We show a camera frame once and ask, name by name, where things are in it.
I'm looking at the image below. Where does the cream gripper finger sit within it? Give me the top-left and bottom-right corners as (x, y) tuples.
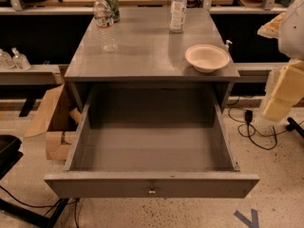
(262, 60), (304, 122)
(257, 12), (285, 39)

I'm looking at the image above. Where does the clear plastic water bottle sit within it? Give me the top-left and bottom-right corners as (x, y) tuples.
(93, 0), (118, 52)

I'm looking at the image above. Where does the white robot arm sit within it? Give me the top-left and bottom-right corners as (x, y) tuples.
(257, 0), (304, 122)

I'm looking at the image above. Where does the small pump dispenser bottle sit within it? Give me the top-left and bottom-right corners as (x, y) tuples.
(225, 40), (233, 51)

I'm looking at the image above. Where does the tall labelled water bottle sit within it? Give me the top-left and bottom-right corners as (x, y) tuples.
(169, 0), (187, 33)

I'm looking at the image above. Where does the grey open top drawer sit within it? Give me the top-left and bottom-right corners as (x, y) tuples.
(45, 85), (259, 198)

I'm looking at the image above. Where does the metal drawer knob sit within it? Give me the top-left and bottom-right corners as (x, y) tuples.
(147, 184), (157, 196)

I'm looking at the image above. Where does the right clear sanitizer bottle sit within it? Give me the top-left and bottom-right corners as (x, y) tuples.
(12, 47), (31, 70)

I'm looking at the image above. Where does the clear sanitizer bottle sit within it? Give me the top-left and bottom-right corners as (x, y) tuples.
(0, 48), (15, 69)
(12, 47), (31, 70)

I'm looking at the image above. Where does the left clear sanitizer bottle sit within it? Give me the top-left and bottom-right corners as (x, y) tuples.
(0, 48), (15, 69)

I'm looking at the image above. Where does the white paper bowl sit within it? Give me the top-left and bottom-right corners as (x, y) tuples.
(185, 45), (230, 73)

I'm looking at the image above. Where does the grey cabinet body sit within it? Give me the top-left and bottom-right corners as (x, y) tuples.
(65, 7), (239, 108)

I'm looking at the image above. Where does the green soda can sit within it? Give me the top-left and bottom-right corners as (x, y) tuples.
(105, 0), (120, 23)

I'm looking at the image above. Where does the brown cardboard box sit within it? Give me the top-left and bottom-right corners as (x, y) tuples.
(25, 85), (81, 161)

